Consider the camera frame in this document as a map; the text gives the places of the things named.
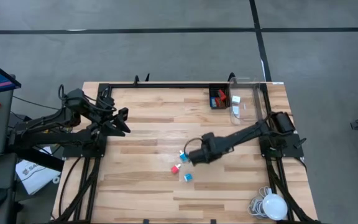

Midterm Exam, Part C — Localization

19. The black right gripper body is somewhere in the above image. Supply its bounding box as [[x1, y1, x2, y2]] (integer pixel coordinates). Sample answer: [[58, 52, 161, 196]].
[[188, 133, 227, 167]]

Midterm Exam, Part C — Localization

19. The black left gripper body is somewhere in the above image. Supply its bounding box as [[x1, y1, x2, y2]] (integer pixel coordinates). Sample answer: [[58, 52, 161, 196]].
[[85, 96, 130, 135]]

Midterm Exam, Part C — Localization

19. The small black tray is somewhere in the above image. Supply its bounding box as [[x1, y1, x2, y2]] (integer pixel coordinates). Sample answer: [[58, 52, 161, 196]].
[[209, 83, 231, 110]]

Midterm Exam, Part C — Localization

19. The clear plastic bin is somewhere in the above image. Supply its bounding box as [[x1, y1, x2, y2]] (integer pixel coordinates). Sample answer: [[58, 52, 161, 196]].
[[228, 77, 269, 126]]

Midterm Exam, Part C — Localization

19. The black support beam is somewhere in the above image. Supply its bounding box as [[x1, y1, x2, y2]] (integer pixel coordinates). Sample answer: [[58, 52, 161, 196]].
[[6, 136, 65, 172]]

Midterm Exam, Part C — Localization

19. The round white lamp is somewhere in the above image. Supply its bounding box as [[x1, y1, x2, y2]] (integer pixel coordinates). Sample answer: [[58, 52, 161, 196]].
[[262, 193, 288, 221]]

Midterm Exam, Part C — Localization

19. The white paper bag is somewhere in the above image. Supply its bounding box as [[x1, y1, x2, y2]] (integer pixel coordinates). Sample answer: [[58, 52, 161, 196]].
[[15, 146, 62, 195]]

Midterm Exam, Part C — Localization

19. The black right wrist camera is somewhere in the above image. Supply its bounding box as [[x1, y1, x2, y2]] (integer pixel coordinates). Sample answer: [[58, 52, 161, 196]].
[[202, 132, 219, 149]]

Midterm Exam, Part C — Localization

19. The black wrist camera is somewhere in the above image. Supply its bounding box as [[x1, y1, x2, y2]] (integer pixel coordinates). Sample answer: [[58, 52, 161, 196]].
[[202, 132, 219, 149], [63, 88, 85, 107]]

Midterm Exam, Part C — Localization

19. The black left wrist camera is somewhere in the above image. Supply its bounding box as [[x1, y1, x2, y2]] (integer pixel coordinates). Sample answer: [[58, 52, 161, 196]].
[[63, 88, 85, 107]]

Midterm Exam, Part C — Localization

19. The black table frame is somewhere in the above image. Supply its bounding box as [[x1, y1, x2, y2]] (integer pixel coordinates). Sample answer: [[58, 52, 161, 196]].
[[53, 81, 323, 224]]

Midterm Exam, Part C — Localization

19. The coiled white cable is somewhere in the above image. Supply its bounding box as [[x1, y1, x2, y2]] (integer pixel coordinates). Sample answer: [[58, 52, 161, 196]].
[[247, 185, 273, 218]]

